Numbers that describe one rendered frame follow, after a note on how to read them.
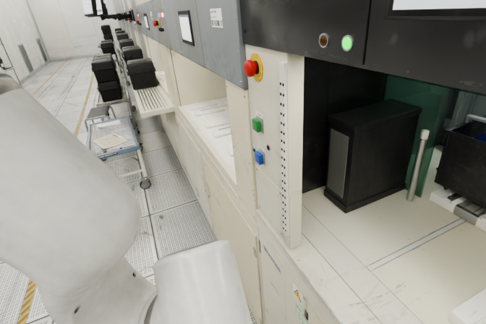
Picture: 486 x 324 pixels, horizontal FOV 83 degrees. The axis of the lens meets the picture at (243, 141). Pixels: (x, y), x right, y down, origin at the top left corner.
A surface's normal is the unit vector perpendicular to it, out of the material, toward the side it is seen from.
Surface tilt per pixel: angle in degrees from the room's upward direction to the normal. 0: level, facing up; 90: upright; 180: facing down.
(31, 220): 77
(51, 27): 90
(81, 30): 90
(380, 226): 0
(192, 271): 45
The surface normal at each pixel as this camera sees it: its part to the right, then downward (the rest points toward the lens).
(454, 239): -0.08, -0.89
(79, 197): 0.73, -0.23
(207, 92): 0.40, 0.38
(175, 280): -0.33, -0.19
